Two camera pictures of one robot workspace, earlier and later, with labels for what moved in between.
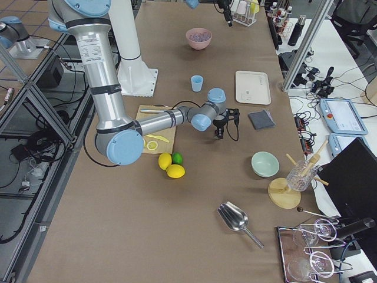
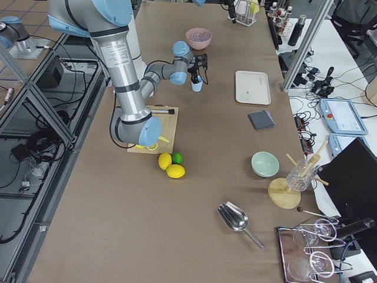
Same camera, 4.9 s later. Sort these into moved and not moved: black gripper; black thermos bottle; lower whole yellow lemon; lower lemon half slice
Moved: black gripper
Not moved: lower lemon half slice; black thermos bottle; lower whole yellow lemon
